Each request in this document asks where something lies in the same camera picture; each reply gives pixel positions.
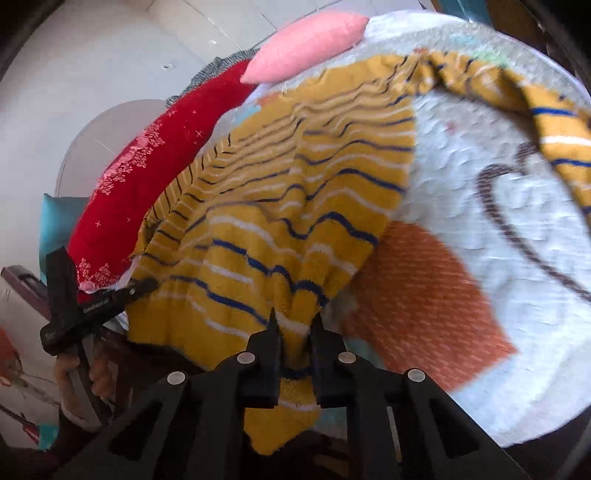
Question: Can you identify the yellow striped knit sweater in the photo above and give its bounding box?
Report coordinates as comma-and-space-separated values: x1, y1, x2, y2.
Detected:
126, 51, 590, 455

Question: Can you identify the teal cushion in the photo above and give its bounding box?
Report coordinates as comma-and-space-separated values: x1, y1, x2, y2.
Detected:
39, 194, 88, 283

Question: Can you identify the heart-patterned white bed blanket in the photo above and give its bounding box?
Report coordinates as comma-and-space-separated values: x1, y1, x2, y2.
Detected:
202, 8, 591, 448

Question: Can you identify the pink pillow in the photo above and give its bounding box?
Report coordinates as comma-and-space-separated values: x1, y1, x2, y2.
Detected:
240, 10, 370, 85

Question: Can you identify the grey knit cloth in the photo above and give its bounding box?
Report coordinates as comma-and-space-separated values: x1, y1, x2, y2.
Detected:
165, 48, 259, 108

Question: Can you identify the person's left hand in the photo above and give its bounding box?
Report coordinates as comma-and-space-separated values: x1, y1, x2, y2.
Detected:
52, 338, 116, 423

